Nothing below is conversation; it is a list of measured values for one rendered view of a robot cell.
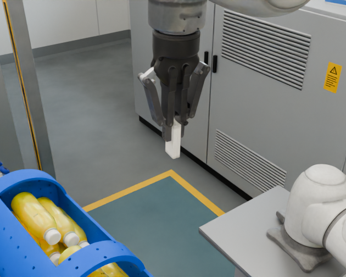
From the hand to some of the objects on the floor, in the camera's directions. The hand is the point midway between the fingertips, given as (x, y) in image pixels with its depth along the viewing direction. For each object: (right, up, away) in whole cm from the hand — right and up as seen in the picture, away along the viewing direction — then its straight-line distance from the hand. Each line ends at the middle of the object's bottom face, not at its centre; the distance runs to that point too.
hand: (173, 138), depth 74 cm
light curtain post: (-62, -81, +166) cm, 195 cm away
